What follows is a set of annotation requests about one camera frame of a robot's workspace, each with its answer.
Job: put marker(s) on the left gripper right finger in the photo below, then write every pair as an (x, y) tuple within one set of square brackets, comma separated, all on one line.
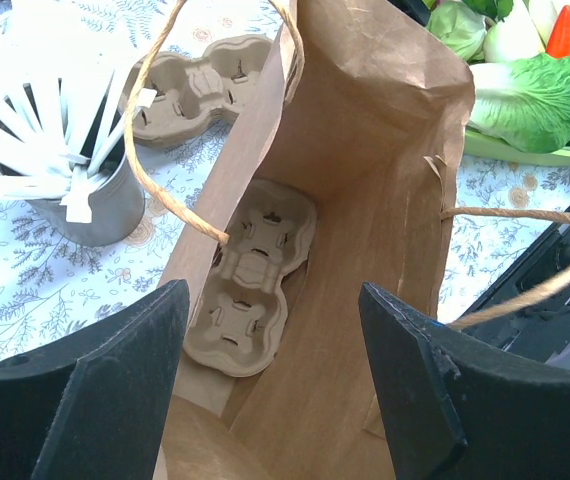
[(454, 407)]

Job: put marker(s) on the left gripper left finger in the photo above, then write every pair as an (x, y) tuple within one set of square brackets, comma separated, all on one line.
[(93, 404)]

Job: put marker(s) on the brown pulp cup carrier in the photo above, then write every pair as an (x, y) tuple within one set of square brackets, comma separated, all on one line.
[(191, 93)]

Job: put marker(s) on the grey straw holder cup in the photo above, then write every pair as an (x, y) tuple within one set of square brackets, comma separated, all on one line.
[(95, 200)]

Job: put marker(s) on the bundle of white straws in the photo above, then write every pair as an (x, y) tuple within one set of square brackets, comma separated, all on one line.
[(43, 43)]

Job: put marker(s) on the green leafy lettuce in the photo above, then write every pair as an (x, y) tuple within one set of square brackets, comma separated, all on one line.
[(524, 102)]

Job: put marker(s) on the white radish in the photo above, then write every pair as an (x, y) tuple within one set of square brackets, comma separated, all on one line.
[(515, 37)]

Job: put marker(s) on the round green cabbage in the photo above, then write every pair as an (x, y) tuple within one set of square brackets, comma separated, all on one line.
[(460, 28)]

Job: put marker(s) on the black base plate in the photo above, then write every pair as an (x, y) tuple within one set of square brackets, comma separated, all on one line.
[(540, 331)]

